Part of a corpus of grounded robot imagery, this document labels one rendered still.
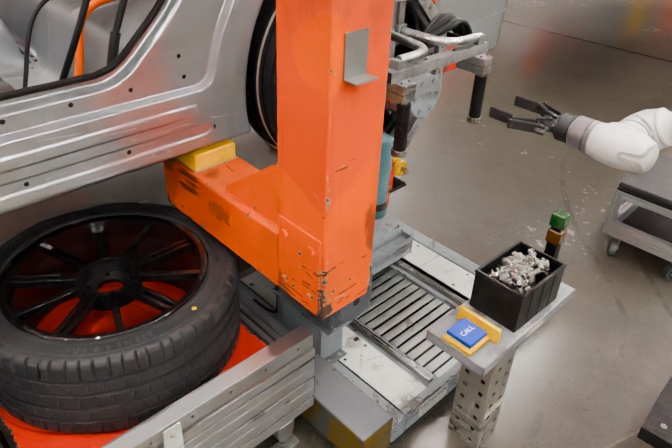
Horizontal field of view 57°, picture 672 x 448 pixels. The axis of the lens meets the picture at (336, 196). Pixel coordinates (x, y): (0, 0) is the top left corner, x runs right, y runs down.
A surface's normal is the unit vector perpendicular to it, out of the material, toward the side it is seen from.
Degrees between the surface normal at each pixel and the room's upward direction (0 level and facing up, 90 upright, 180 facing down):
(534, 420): 0
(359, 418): 0
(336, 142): 90
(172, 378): 90
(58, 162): 90
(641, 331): 0
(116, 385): 90
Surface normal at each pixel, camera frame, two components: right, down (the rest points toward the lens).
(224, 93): 0.69, 0.40
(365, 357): 0.04, -0.85
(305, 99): -0.73, 0.33
